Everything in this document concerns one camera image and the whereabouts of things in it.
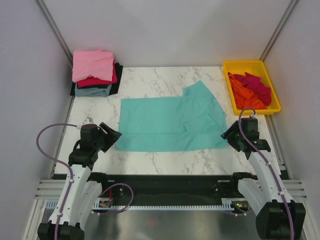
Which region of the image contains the teal t shirt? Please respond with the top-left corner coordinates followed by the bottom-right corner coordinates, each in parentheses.
top-left (116, 81), bottom-right (228, 152)

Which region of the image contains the pink folded t shirt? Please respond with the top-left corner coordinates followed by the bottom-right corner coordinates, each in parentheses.
top-left (72, 50), bottom-right (114, 83)

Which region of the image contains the aluminium frame profile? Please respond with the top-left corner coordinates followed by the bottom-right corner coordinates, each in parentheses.
top-left (35, 179), bottom-right (307, 202)

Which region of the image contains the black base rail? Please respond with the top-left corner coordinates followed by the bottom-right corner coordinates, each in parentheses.
top-left (88, 172), bottom-right (258, 206)

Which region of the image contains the yellow plastic bin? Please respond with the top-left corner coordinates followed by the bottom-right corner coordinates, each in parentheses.
top-left (222, 60), bottom-right (282, 116)

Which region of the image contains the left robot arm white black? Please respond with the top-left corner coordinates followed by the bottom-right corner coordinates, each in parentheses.
top-left (37, 122), bottom-right (122, 240)

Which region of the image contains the orange t shirt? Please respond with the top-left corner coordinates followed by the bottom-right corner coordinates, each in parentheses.
top-left (228, 72), bottom-right (267, 110)

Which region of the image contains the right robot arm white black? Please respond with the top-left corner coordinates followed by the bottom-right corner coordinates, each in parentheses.
top-left (221, 117), bottom-right (306, 240)

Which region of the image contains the crimson folded t shirt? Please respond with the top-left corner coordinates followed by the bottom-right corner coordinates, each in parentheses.
top-left (76, 63), bottom-right (121, 89)

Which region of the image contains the white slotted cable duct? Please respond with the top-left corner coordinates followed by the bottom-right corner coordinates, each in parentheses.
top-left (46, 197), bottom-right (248, 211)

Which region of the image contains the grey blue folded t shirt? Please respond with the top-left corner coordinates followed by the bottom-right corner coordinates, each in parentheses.
top-left (74, 85), bottom-right (112, 97)

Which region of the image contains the magenta t shirt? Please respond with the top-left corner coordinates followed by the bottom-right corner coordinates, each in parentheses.
top-left (234, 72), bottom-right (272, 107)

